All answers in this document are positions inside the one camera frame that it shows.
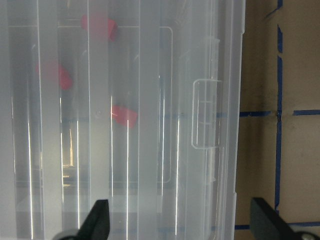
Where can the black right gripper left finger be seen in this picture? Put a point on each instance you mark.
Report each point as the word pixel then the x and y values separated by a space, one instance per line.
pixel 96 226

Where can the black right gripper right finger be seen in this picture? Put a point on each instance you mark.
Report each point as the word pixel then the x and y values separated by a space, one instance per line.
pixel 266 224

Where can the red block grasped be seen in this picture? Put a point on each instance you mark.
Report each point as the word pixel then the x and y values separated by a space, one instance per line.
pixel 124 116

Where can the clear plastic box lid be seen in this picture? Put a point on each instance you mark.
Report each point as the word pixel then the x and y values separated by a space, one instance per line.
pixel 136 102

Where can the red block middle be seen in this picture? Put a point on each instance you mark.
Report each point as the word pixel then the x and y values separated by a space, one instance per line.
pixel 53 71

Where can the red block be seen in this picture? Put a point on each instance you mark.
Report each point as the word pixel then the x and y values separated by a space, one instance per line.
pixel 53 71
pixel 100 26

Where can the red block far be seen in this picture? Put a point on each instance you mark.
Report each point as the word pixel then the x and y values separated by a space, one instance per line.
pixel 100 26

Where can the brown paper table cover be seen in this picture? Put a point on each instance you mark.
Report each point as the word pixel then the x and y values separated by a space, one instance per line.
pixel 279 126

